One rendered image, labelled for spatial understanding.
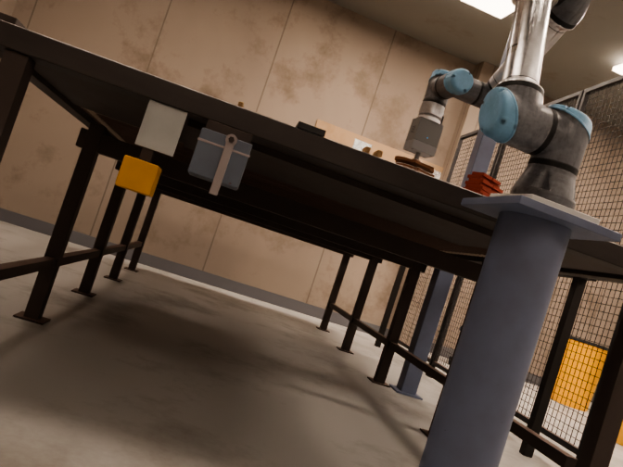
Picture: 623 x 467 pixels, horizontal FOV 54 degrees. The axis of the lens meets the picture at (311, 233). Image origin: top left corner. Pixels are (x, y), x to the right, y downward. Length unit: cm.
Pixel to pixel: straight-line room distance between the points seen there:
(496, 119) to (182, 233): 536
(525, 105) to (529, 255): 34
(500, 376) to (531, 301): 18
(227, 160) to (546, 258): 80
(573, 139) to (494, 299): 41
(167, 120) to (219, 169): 18
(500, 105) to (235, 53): 551
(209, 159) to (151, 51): 524
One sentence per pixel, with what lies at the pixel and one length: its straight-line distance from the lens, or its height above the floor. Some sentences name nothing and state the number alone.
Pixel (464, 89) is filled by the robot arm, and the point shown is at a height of 121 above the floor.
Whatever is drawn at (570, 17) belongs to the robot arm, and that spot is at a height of 141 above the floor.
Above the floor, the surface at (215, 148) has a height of 79.
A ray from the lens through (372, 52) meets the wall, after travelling 717.
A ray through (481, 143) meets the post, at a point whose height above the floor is 161.
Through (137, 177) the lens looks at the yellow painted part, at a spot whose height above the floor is 66.
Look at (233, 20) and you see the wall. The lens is 691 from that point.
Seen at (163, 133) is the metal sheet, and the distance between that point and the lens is 162.
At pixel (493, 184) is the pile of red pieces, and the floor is 119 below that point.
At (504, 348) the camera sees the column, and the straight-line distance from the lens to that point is 145.
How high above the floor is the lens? 60
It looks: 2 degrees up
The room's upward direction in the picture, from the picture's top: 18 degrees clockwise
